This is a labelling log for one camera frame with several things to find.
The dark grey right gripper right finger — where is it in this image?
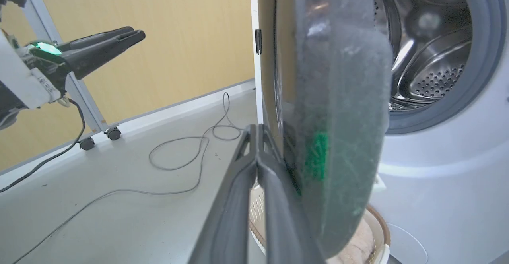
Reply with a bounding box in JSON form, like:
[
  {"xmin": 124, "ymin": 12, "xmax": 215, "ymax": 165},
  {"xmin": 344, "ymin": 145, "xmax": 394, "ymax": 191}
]
[{"xmin": 257, "ymin": 124, "xmax": 327, "ymax": 264}]

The left gripper, green band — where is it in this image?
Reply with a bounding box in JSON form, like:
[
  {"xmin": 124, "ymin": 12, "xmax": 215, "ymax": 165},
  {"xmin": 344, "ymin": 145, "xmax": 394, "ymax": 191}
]
[{"xmin": 23, "ymin": 26, "xmax": 146, "ymax": 94}]

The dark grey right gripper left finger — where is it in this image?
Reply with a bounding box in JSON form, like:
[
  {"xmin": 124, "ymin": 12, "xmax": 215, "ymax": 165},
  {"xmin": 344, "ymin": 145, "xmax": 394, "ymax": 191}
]
[{"xmin": 189, "ymin": 125, "xmax": 259, "ymax": 264}]

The washing machine door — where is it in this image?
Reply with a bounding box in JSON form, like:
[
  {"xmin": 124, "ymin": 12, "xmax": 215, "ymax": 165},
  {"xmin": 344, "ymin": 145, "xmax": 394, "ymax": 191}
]
[{"xmin": 262, "ymin": 0, "xmax": 394, "ymax": 259}]

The white washing machine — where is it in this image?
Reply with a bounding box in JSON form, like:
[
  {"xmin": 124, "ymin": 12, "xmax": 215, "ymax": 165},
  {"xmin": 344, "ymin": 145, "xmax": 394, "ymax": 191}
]
[{"xmin": 370, "ymin": 0, "xmax": 509, "ymax": 264}]

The steel washing machine drum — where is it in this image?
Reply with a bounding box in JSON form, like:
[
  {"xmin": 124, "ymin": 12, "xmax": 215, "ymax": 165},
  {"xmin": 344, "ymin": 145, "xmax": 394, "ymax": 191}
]
[{"xmin": 373, "ymin": 0, "xmax": 474, "ymax": 112}]

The grey rubber door gasket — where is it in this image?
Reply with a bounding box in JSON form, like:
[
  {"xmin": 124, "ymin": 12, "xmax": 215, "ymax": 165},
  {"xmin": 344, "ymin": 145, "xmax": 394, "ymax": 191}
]
[{"xmin": 385, "ymin": 0, "xmax": 508, "ymax": 134}]

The white laundry basket, brown rim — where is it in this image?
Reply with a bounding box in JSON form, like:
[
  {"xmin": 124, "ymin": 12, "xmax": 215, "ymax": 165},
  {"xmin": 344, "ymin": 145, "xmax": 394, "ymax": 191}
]
[{"xmin": 249, "ymin": 184, "xmax": 392, "ymax": 264}]

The beige cloth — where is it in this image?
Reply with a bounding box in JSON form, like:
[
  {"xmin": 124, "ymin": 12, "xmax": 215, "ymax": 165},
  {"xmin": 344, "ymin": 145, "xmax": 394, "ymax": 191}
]
[{"xmin": 326, "ymin": 215, "xmax": 377, "ymax": 264}]

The white edged wooden board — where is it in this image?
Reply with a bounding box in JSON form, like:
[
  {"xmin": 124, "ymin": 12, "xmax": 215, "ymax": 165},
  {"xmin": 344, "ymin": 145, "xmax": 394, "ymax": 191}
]
[{"xmin": 249, "ymin": 0, "xmax": 297, "ymax": 153}]

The grey metal frame leg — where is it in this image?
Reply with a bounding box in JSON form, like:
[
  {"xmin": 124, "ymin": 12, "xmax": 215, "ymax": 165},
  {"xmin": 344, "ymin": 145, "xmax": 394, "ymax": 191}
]
[{"xmin": 7, "ymin": 0, "xmax": 109, "ymax": 134}]

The thin grey cable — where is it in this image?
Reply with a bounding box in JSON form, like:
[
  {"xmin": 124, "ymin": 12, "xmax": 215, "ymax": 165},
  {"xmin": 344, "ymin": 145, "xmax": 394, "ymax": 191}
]
[{"xmin": 12, "ymin": 92, "xmax": 245, "ymax": 264}]

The black cable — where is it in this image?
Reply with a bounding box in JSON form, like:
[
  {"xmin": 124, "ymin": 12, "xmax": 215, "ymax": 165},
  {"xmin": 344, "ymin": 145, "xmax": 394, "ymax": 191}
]
[{"xmin": 0, "ymin": 98, "xmax": 86, "ymax": 194}]

